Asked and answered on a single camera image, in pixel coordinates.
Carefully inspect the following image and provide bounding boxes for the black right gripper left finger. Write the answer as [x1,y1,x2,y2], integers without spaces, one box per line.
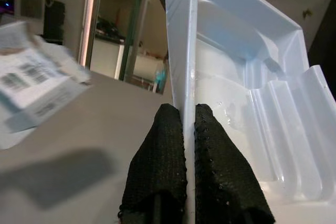
[117,103,188,224]

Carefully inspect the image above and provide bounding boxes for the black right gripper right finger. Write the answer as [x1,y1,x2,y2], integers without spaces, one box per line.
[194,103,277,224]

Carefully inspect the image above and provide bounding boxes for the clear plastic tray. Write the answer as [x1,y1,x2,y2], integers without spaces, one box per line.
[165,0,336,224]

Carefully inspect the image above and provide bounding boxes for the white carton with barcodes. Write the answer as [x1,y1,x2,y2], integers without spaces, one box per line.
[0,20,93,151]

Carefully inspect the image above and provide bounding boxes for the black hanging bag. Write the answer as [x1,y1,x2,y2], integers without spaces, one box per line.
[44,0,66,44]

